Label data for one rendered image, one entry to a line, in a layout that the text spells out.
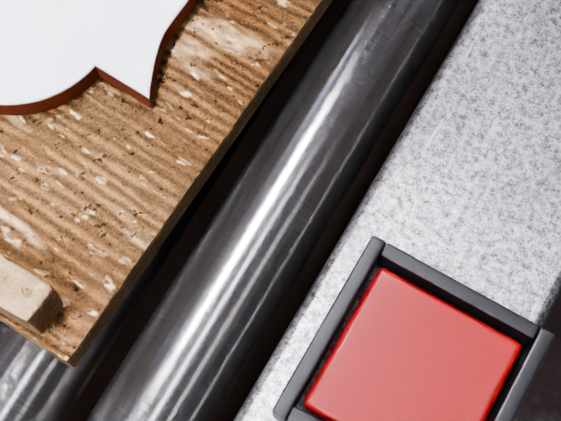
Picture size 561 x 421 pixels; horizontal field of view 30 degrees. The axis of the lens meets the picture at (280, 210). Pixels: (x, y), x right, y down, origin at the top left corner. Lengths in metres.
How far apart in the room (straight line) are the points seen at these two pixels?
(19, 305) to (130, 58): 0.10
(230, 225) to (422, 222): 0.08
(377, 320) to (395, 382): 0.02
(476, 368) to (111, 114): 0.17
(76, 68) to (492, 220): 0.17
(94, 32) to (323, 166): 0.10
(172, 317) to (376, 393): 0.08
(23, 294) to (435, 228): 0.16
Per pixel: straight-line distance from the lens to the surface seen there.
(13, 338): 0.41
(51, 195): 0.40
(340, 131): 0.42
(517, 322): 0.39
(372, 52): 0.43
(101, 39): 0.41
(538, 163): 0.43
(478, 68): 0.44
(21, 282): 0.37
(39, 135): 0.41
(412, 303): 0.39
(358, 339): 0.39
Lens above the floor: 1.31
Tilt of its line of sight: 72 degrees down
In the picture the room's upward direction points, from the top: straight up
